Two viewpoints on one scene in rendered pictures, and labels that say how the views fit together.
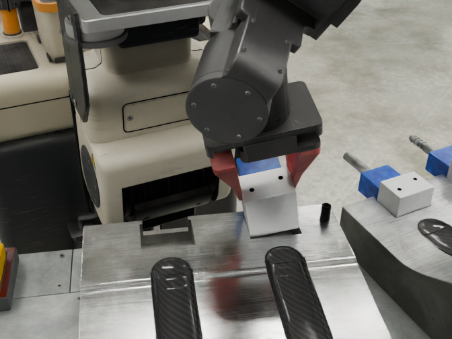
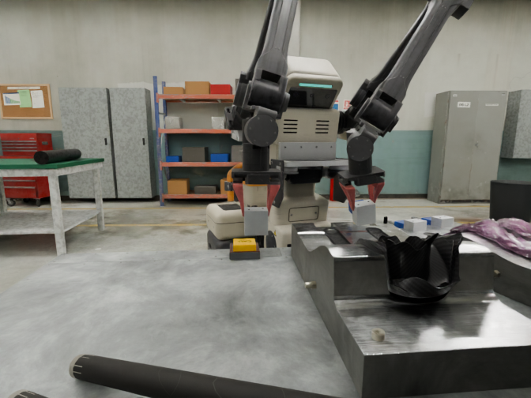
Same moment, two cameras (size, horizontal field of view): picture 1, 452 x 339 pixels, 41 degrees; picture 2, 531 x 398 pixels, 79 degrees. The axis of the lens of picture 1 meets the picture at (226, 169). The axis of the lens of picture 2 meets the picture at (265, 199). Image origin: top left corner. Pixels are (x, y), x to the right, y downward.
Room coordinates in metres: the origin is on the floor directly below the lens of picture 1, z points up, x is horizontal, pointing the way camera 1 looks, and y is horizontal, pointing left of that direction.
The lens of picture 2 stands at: (-0.36, 0.15, 1.10)
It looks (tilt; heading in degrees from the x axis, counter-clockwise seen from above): 10 degrees down; 4
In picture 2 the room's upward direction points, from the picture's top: straight up
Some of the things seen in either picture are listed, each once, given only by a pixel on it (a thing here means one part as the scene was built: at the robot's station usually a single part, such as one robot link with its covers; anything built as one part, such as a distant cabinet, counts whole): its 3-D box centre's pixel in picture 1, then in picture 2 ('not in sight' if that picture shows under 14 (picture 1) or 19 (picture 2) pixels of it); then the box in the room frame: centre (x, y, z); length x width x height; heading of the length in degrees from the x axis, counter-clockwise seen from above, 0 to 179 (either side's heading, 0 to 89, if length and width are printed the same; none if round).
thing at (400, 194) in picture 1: (377, 181); (401, 225); (0.61, -0.19, 0.86); 0.13 x 0.05 x 0.05; 27
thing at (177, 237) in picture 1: (167, 245); not in sight; (0.47, 0.06, 0.87); 0.05 x 0.05 x 0.04; 10
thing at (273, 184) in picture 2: not in sight; (261, 194); (0.32, 0.21, 0.99); 0.07 x 0.07 x 0.09; 9
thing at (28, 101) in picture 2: not in sight; (24, 101); (5.25, 4.86, 1.80); 0.90 x 0.03 x 0.60; 96
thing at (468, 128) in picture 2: not in sight; (465, 148); (5.78, -2.99, 0.98); 1.00 x 0.47 x 1.95; 96
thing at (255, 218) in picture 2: not in sight; (254, 215); (0.36, 0.23, 0.94); 0.13 x 0.05 x 0.05; 9
